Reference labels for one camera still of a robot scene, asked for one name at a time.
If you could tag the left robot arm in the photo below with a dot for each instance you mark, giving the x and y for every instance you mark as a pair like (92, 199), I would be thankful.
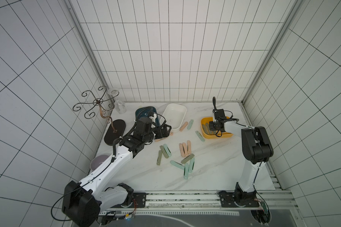
(83, 201)

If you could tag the mint knife by white box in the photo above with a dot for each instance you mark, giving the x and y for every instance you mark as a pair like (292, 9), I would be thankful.
(190, 123)

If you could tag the mint knife lower vertical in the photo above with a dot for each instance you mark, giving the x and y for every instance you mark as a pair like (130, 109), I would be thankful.
(186, 170)

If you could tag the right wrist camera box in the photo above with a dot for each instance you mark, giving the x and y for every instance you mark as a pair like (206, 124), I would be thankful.
(219, 115)

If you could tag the mint knife lower flat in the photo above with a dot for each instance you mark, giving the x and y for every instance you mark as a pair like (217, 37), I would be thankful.
(178, 165)

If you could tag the mint knife by yellow box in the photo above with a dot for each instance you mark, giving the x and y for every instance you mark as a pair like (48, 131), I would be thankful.
(200, 136)

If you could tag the yellow storage box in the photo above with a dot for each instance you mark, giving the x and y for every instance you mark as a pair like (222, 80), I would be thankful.
(218, 135)

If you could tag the dark teal storage box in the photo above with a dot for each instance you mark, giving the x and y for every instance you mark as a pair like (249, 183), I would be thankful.
(141, 116)

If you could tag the black oval rack base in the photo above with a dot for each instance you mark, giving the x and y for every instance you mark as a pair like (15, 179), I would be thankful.
(115, 130)

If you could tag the olive knife pair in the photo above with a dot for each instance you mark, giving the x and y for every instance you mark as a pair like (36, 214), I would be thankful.
(164, 152)

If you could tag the white storage box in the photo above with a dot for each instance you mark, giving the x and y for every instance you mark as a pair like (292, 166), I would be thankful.
(174, 115)

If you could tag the olive knife below pink cluster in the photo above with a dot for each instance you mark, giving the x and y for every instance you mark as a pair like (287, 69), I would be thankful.
(188, 158)

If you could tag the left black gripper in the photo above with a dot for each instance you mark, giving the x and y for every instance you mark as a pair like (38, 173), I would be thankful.
(166, 133)

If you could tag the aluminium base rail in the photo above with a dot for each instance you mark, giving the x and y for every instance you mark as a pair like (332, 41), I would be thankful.
(207, 200)

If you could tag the mint knife lower right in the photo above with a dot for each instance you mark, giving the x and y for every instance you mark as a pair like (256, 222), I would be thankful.
(191, 165)

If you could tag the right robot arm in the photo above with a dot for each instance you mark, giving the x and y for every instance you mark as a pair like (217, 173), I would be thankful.
(256, 149)

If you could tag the clear wine glass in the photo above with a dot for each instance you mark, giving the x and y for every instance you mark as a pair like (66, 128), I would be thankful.
(119, 105)

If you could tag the pink knife cluster left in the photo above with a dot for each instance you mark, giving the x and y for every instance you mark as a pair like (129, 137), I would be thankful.
(182, 150)

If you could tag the metal scroll glass rack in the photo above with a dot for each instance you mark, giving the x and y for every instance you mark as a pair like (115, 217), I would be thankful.
(105, 103)

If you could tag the mint knife left pair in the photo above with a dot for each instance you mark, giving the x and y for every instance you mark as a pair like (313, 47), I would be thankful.
(167, 150)

